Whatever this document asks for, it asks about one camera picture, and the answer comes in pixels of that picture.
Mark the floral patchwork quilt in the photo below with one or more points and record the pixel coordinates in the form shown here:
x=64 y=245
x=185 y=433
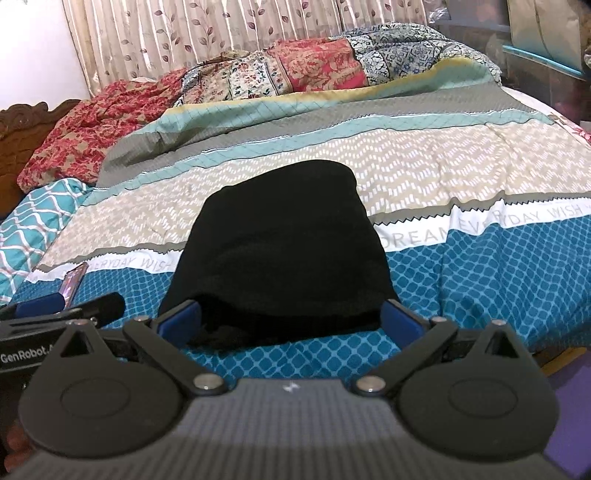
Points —
x=240 y=78

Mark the carved wooden headboard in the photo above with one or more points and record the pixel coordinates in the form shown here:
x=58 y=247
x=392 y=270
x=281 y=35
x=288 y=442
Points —
x=18 y=138

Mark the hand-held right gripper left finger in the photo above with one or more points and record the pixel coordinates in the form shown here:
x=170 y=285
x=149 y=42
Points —
x=179 y=321

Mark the teal lattice pillow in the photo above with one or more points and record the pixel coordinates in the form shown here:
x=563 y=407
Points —
x=27 y=235

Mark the smartphone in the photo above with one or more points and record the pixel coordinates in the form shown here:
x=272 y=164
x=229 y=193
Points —
x=74 y=281

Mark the clear plastic storage box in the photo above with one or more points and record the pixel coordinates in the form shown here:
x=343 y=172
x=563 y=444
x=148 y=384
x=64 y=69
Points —
x=549 y=78

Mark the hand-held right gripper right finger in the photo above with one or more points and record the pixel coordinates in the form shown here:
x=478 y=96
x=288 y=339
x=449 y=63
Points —
x=400 y=323

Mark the black pants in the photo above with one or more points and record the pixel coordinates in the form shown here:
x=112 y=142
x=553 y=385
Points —
x=281 y=258

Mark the striped teal patterned bedspread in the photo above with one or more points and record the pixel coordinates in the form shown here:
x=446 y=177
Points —
x=438 y=194

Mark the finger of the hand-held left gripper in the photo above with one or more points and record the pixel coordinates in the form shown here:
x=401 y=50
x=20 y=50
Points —
x=39 y=306
x=104 y=305

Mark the purple cloth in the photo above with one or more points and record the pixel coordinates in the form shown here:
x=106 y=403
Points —
x=572 y=424

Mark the leaf print curtain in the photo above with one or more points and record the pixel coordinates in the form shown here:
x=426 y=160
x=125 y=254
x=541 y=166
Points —
x=207 y=32

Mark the beige bag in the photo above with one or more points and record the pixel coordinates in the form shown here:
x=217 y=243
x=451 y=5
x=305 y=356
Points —
x=547 y=27

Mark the pink floral bed sheet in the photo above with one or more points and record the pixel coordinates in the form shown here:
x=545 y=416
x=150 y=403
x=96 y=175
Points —
x=579 y=127

